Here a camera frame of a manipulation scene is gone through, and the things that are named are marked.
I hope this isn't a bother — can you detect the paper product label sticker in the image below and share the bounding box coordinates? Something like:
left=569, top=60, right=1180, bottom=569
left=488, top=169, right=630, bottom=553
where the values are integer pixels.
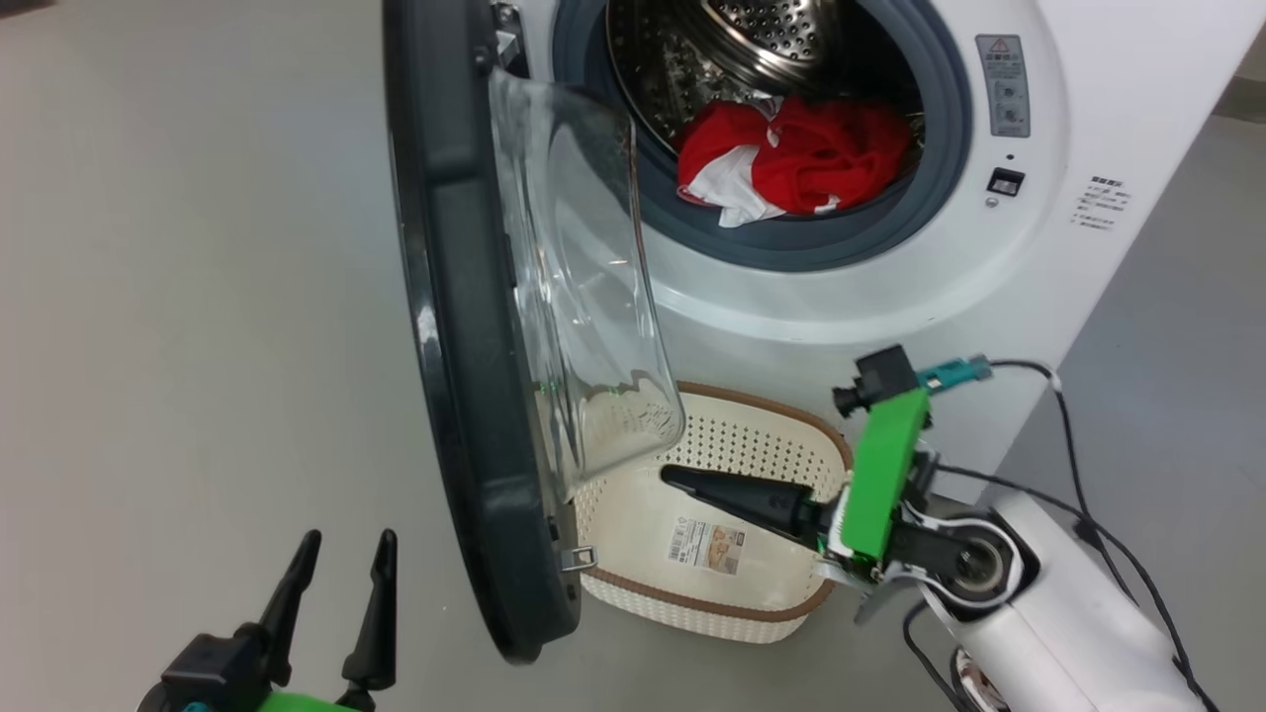
left=666, top=516, right=745, bottom=577

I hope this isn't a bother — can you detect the metal door hinge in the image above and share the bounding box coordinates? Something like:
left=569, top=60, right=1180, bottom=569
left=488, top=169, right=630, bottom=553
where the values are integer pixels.
left=492, top=0, right=526, bottom=76

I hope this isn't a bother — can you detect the red garment with white trim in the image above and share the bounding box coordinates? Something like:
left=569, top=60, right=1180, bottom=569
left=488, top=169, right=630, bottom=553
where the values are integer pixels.
left=752, top=94, right=913, bottom=217

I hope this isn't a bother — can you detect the cream perforated laundry basket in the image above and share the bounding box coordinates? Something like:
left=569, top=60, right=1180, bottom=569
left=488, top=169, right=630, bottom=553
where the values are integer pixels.
left=569, top=381, right=857, bottom=646

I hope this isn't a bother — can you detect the white front-load washing machine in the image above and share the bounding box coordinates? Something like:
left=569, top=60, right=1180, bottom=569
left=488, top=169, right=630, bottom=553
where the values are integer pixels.
left=492, top=0, right=1266, bottom=505

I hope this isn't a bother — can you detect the grey rubber door gasket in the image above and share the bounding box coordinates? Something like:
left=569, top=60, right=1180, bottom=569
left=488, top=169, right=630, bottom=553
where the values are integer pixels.
left=551, top=0, right=975, bottom=274

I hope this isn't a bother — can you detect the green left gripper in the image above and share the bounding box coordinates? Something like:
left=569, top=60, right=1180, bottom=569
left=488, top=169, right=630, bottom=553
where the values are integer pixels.
left=252, top=530, right=398, bottom=712

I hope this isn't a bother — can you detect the dark grey glass washer door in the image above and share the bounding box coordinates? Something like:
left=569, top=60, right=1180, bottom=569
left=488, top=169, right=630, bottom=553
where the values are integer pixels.
left=381, top=0, right=688, bottom=666

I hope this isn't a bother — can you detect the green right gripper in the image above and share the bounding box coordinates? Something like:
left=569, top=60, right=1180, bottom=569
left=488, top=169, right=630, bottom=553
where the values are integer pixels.
left=660, top=388, right=934, bottom=584

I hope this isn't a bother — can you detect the grey warning sticker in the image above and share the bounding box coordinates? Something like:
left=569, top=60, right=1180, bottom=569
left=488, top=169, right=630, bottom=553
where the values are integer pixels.
left=975, top=35, right=1032, bottom=139

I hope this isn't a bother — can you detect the black camera cable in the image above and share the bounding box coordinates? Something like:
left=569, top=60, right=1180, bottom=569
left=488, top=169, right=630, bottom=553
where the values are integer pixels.
left=984, top=358, right=1222, bottom=712

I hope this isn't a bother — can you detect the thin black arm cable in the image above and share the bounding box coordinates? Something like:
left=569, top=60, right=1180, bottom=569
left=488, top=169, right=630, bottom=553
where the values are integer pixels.
left=902, top=601, right=975, bottom=712
left=930, top=463, right=1203, bottom=712

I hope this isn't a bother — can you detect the teal cable connector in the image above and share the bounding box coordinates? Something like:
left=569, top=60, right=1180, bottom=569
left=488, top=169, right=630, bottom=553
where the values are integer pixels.
left=918, top=356, right=992, bottom=394

